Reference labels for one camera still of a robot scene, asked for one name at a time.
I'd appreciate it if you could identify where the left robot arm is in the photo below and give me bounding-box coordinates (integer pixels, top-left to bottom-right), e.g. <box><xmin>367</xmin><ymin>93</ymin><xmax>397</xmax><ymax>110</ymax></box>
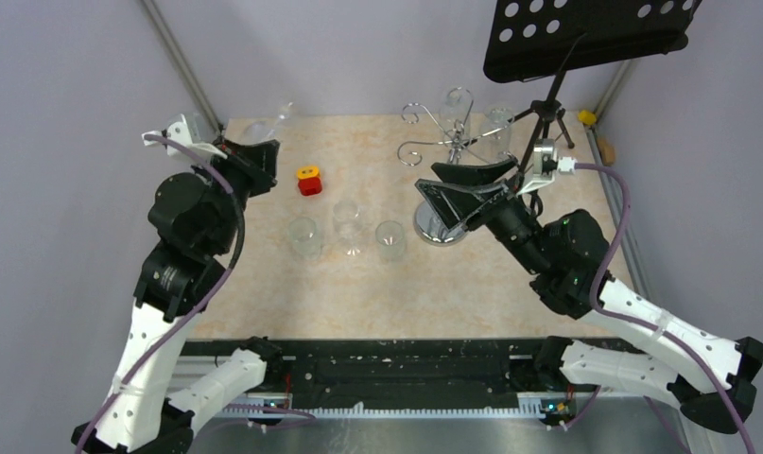
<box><xmin>72</xmin><ymin>132</ymin><xmax>284</xmax><ymax>453</ymax></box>

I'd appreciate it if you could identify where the removed wine glass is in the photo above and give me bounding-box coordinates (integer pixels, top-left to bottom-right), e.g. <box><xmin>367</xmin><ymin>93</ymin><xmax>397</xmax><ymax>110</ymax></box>
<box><xmin>287</xmin><ymin>217</ymin><xmax>322</xmax><ymax>260</ymax></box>
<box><xmin>332</xmin><ymin>200</ymin><xmax>363</xmax><ymax>256</ymax></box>

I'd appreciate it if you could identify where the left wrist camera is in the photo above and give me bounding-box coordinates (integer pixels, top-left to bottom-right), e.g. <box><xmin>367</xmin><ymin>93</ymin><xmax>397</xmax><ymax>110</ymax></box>
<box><xmin>142</xmin><ymin>113</ymin><xmax>227</xmax><ymax>160</ymax></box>

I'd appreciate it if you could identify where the black music stand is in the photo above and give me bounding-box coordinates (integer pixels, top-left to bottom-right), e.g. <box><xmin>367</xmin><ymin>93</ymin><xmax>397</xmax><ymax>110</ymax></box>
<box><xmin>482</xmin><ymin>0</ymin><xmax>704</xmax><ymax>170</ymax></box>

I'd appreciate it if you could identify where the chrome wine glass rack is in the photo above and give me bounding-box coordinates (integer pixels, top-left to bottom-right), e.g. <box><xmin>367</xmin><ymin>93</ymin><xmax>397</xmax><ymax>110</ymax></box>
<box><xmin>397</xmin><ymin>87</ymin><xmax>521</xmax><ymax>247</ymax></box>

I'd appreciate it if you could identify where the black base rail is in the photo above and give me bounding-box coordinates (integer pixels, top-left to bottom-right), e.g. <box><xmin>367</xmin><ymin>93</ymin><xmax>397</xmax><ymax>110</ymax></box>
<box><xmin>255</xmin><ymin>338</ymin><xmax>598</xmax><ymax>415</ymax></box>

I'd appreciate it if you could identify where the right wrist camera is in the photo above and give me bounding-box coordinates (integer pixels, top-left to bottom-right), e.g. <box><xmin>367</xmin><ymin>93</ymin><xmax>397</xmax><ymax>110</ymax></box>
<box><xmin>516</xmin><ymin>138</ymin><xmax>578</xmax><ymax>196</ymax></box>

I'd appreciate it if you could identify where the brown wall clip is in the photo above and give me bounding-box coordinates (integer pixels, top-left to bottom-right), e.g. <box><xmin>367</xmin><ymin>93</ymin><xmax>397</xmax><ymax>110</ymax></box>
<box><xmin>597</xmin><ymin>137</ymin><xmax>616</xmax><ymax>166</ymax></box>

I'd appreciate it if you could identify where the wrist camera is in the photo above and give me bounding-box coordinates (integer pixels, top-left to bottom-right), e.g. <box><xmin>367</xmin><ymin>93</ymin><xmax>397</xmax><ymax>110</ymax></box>
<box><xmin>516</xmin><ymin>138</ymin><xmax>578</xmax><ymax>196</ymax></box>
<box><xmin>142</xmin><ymin>113</ymin><xmax>227</xmax><ymax>160</ymax></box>

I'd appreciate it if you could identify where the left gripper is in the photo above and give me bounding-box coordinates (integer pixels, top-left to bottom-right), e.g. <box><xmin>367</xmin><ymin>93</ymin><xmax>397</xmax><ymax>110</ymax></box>
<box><xmin>195</xmin><ymin>133</ymin><xmax>282</xmax><ymax>251</ymax></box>

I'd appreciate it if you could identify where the yellow corner clip right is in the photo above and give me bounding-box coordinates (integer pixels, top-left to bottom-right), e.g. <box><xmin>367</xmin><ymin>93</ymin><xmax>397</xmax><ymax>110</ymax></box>
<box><xmin>577</xmin><ymin>110</ymin><xmax>598</xmax><ymax>127</ymax></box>

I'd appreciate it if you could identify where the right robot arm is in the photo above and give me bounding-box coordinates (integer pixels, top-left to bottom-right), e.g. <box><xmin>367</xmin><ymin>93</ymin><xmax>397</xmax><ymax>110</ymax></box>
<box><xmin>415</xmin><ymin>162</ymin><xmax>763</xmax><ymax>435</ymax></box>

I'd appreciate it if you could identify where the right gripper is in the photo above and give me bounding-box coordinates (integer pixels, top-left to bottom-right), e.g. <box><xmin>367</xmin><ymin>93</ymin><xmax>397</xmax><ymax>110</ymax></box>
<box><xmin>417</xmin><ymin>157</ymin><xmax>552</xmax><ymax>275</ymax></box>

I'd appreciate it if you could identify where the red and yellow block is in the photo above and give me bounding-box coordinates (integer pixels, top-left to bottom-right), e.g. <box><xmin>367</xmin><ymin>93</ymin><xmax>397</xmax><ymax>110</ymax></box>
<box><xmin>296</xmin><ymin>166</ymin><xmax>323</xmax><ymax>197</ymax></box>

